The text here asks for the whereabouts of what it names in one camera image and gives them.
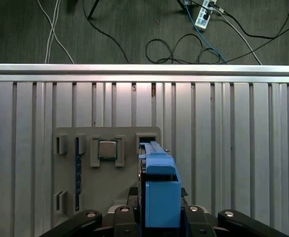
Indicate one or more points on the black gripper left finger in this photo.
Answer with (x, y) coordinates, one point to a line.
(124, 222)

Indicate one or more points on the blue RAM stick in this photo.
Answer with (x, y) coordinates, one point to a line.
(78, 172)

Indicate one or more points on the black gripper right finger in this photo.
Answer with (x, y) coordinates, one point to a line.
(196, 222)

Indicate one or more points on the white power strip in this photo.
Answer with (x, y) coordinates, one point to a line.
(203, 17)

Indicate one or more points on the hard disk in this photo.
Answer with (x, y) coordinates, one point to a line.
(162, 205)

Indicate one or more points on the grey parts rack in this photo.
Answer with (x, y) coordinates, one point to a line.
(109, 177)

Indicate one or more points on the silver CPU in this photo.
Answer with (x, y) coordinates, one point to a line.
(107, 150)

